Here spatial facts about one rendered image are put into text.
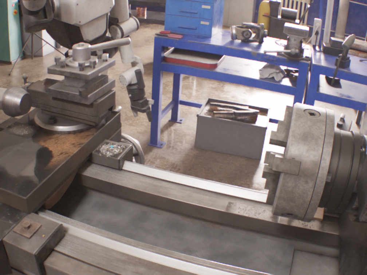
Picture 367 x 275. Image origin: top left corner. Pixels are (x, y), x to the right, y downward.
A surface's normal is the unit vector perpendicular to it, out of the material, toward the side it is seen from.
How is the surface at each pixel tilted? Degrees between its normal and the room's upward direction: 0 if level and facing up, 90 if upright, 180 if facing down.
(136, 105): 104
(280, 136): 36
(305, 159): 57
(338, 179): 74
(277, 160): 66
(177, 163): 0
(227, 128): 90
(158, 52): 90
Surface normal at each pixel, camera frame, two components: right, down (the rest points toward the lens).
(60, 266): 0.07, -0.88
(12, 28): 0.95, 0.20
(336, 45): -0.21, 0.45
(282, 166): -0.25, 0.04
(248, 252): 0.33, -0.74
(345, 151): -0.11, -0.50
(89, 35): 0.78, 0.41
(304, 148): -0.19, -0.26
